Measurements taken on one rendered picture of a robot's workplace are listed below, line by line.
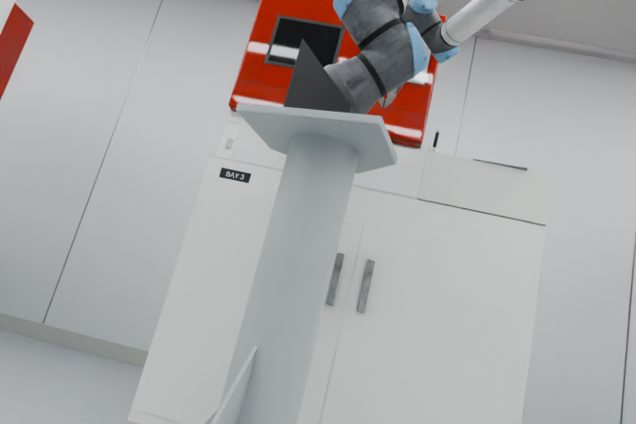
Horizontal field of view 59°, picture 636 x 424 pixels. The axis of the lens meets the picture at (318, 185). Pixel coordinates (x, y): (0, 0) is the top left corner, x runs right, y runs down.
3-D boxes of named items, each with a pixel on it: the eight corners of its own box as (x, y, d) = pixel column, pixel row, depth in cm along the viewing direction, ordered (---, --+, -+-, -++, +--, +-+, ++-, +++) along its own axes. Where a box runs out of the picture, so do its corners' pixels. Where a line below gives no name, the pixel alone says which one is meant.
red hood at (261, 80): (257, 165, 302) (285, 68, 319) (406, 196, 292) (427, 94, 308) (226, 104, 231) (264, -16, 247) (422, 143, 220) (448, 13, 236)
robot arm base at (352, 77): (342, 96, 121) (380, 71, 121) (313, 58, 130) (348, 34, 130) (362, 134, 133) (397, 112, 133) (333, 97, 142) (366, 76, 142)
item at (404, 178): (236, 168, 171) (248, 128, 175) (414, 206, 164) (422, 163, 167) (228, 158, 162) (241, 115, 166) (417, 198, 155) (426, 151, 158)
